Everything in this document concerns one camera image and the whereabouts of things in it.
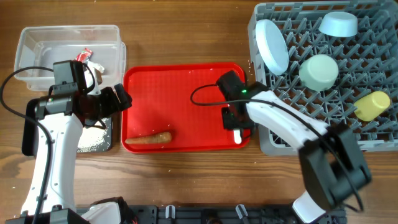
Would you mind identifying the white plastic spoon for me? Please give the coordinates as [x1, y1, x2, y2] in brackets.
[233, 129, 243, 144]

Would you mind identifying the white tissue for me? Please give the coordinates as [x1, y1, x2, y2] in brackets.
[87, 61, 104, 85]

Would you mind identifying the red snack wrapper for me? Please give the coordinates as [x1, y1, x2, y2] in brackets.
[75, 48, 93, 63]

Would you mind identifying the light blue plate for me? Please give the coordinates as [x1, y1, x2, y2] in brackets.
[255, 19, 289, 75]

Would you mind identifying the green bowl with rice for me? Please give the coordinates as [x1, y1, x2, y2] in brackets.
[298, 54, 339, 91]

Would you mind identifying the yellow plastic cup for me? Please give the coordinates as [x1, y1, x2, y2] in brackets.
[354, 91, 391, 122]

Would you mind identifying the light blue bowl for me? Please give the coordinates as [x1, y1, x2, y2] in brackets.
[318, 12, 358, 37]

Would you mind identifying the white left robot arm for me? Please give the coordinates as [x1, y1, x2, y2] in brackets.
[4, 60, 137, 223]

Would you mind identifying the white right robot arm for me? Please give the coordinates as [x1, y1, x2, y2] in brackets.
[216, 71, 371, 223]

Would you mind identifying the black waste tray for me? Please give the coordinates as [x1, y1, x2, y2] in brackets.
[21, 98, 113, 157]

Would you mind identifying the clear plastic waste bin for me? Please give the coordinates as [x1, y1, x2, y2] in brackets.
[14, 25, 126, 88]

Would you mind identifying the grey dishwasher rack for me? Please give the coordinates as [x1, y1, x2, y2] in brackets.
[248, 1, 397, 151]

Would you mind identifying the pile of white rice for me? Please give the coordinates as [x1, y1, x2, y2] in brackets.
[77, 118, 112, 153]

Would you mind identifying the red plastic tray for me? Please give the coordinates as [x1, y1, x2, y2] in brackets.
[121, 62, 250, 154]

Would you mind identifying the orange carrot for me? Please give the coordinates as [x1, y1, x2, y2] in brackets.
[125, 131, 172, 144]

